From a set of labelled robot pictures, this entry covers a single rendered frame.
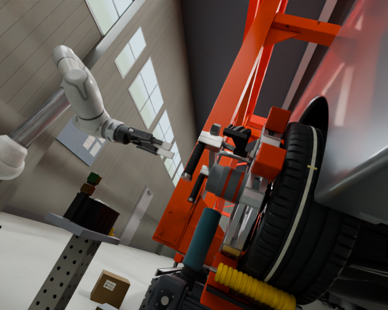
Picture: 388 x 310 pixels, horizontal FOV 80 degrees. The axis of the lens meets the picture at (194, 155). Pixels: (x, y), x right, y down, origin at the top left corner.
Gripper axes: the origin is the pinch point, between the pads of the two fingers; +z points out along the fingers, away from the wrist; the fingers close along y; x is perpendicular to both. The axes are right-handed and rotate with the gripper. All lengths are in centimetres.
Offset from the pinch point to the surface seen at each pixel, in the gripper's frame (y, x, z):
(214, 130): 4.2, 12.7, 15.3
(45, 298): -29, -69, -27
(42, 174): -288, -10, -285
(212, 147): 0.7, 7.0, 16.6
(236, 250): -4.4, -23.6, 37.1
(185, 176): 2.2, -7.8, 12.1
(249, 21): -122, 258, -24
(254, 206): 8.4, -10.8, 37.0
